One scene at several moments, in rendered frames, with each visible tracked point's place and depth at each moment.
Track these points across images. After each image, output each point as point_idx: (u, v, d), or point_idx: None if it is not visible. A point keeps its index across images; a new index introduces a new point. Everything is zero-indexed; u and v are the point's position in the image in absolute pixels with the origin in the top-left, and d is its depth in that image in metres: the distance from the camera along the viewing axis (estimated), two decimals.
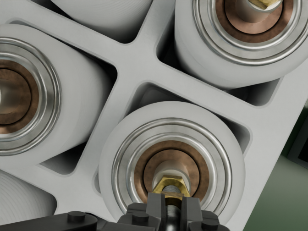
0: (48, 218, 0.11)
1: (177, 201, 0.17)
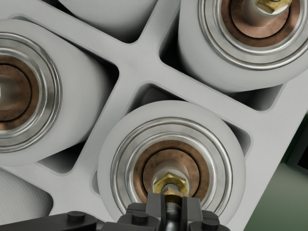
0: (47, 218, 0.11)
1: (181, 201, 0.17)
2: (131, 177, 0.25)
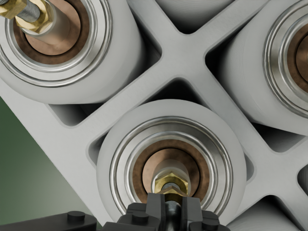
0: (47, 218, 0.11)
1: None
2: None
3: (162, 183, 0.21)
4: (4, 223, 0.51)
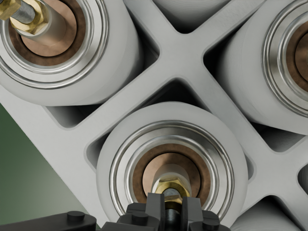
0: (47, 218, 0.11)
1: None
2: (202, 156, 0.24)
3: (165, 186, 0.20)
4: None
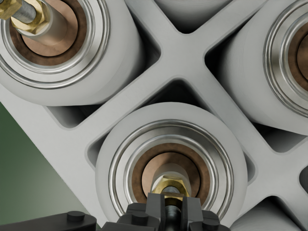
0: (47, 218, 0.11)
1: None
2: (206, 202, 0.24)
3: (168, 183, 0.21)
4: None
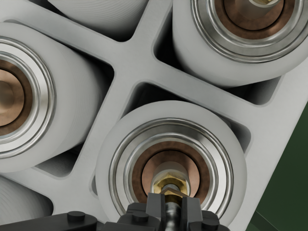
0: (48, 218, 0.11)
1: None
2: None
3: None
4: None
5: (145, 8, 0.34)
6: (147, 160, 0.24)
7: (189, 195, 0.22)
